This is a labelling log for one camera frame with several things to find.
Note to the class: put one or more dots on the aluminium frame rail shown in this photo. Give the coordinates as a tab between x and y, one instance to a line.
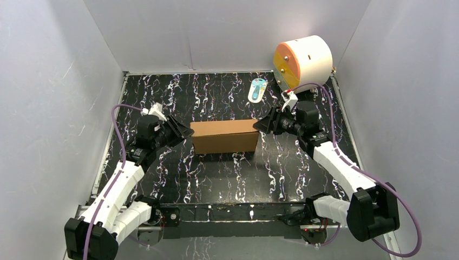
233	220

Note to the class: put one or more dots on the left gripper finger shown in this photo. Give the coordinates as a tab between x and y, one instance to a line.
176	130
174	140

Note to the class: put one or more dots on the brown cardboard box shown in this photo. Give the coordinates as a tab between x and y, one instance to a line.
228	136

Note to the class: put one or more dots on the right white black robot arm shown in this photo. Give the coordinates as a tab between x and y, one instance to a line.
372	210

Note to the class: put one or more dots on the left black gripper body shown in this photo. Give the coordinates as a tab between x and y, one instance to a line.
174	130

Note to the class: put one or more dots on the light blue packaged tool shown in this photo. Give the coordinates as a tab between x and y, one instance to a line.
257	89

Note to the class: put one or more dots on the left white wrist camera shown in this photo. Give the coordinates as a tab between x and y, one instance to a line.
155	110

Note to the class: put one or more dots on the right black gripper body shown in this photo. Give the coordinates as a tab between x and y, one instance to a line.
289	125

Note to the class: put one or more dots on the white cylindrical drum orange face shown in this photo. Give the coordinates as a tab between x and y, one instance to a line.
303	62

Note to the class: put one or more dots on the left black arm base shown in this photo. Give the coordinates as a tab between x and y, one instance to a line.
148	223

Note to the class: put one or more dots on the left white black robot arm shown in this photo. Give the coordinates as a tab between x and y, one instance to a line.
104	225

